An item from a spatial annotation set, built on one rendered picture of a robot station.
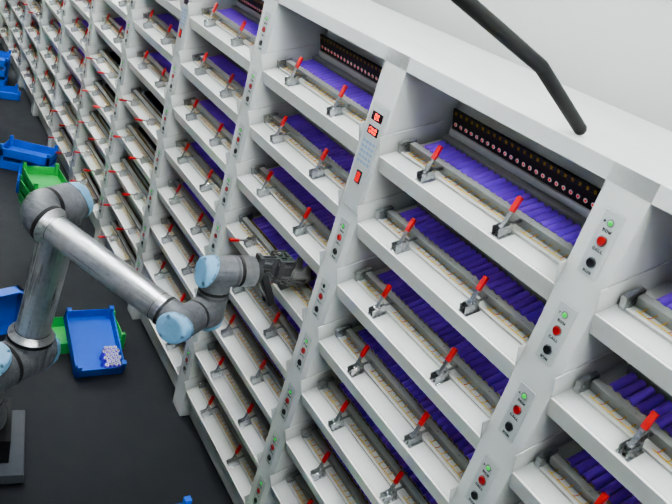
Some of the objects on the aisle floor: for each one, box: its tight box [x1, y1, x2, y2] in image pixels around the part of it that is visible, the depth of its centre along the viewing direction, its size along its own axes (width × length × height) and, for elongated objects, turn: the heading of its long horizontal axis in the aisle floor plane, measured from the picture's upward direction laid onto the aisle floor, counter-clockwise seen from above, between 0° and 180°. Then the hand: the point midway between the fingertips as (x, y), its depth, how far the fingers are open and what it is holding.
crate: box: [63, 305, 127, 378], centre depth 291 cm, size 30×20×8 cm
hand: (309, 276), depth 211 cm, fingers closed
